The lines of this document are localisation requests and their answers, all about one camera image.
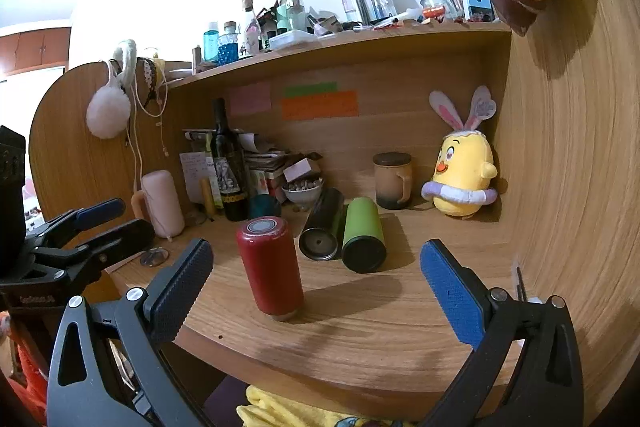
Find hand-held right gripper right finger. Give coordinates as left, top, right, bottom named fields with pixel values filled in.
left=420, top=238, right=585, bottom=427

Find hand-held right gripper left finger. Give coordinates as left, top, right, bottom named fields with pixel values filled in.
left=46, top=238, right=215, bottom=427

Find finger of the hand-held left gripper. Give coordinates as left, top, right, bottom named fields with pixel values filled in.
left=54, top=218, right=156, bottom=289
left=25, top=198, right=126, bottom=249

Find red cylindrical bottle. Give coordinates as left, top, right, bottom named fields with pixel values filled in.
left=236, top=216, right=305, bottom=323

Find green cup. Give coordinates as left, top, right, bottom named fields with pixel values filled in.
left=341, top=197, right=388, bottom=274

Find teal cup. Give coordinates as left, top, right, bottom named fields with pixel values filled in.
left=248, top=194, right=282, bottom=221

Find black cup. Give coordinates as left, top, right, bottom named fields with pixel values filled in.
left=299, top=187, right=346, bottom=262

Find clear suction disc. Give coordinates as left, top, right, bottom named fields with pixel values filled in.
left=139, top=246, right=169, bottom=268

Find yellow tube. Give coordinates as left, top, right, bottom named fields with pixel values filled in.
left=200, top=177, right=217, bottom=218

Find white paper note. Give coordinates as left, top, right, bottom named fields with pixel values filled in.
left=178, top=150, right=212, bottom=204

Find white fluffy earmuffs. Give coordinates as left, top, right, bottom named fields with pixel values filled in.
left=85, top=39, right=139, bottom=140

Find dark wine bottle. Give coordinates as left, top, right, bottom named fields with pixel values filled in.
left=209, top=97, right=250, bottom=222

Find yellow chick plush toy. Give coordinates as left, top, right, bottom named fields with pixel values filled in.
left=421, top=85, right=500, bottom=220

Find brown lidded mug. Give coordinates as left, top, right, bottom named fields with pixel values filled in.
left=372, top=151, right=414, bottom=210

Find patterned headband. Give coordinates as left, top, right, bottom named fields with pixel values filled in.
left=138, top=55, right=167, bottom=118

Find white bowl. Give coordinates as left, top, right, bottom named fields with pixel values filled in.
left=281, top=179, right=325, bottom=211

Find pile of papers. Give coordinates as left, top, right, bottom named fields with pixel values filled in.
left=183, top=129, right=303, bottom=188

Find yellow cloth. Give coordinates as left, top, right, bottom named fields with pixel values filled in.
left=236, top=384, right=417, bottom=427

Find small cardboard box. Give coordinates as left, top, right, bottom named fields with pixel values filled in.
left=283, top=156, right=322, bottom=184

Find orange cloth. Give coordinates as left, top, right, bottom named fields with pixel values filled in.
left=0, top=311, right=52, bottom=427

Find pink sticky note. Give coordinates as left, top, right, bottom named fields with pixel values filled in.
left=228, top=81, right=273, bottom=117

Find blue liquid bottle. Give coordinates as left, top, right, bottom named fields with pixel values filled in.
left=203, top=21, right=220, bottom=64

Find blue dotted jar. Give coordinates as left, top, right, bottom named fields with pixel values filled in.
left=218, top=21, right=240, bottom=66

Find orange sticky note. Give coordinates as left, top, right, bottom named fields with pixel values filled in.
left=281, top=90, right=360, bottom=122

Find green sticky note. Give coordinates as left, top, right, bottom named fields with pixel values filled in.
left=283, top=81, right=339, bottom=98

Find clear corked bottle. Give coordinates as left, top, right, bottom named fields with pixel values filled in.
left=241, top=0, right=262, bottom=58

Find white plastic tray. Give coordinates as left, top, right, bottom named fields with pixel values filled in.
left=268, top=29, right=317, bottom=53

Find mint green pump bottle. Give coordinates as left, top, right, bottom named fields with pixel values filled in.
left=274, top=0, right=294, bottom=36

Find clear round jar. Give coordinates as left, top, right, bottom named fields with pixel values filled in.
left=419, top=0, right=452, bottom=26

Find blue house-shaped sharpener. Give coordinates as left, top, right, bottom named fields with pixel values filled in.
left=462, top=0, right=496, bottom=22

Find white earphone cable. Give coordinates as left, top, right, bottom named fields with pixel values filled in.
left=124, top=72, right=172, bottom=208

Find wooden wall cabinet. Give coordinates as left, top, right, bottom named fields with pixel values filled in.
left=0, top=24, right=72, bottom=76

